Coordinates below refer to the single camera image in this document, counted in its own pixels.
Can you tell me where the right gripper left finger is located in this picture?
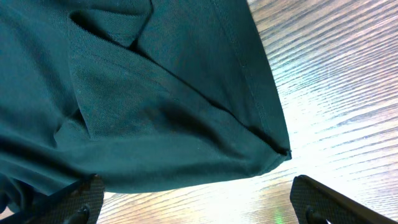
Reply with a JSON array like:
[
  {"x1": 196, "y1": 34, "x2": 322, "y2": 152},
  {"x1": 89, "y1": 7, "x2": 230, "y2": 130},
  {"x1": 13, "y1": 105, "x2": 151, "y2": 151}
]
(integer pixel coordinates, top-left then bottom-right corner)
[{"x1": 1, "y1": 174, "x2": 105, "y2": 224}]

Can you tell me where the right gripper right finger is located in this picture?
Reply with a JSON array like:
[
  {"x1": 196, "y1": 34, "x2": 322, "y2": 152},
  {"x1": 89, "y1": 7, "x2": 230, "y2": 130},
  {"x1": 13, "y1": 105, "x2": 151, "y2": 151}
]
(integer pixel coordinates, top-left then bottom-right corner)
[{"x1": 290, "y1": 175, "x2": 397, "y2": 224}]

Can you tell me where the black polo shirt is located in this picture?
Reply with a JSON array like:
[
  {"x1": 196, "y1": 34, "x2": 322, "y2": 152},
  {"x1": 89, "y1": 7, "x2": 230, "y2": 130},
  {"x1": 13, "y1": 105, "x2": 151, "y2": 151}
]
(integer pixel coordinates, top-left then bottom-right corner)
[{"x1": 1, "y1": 0, "x2": 291, "y2": 211}]

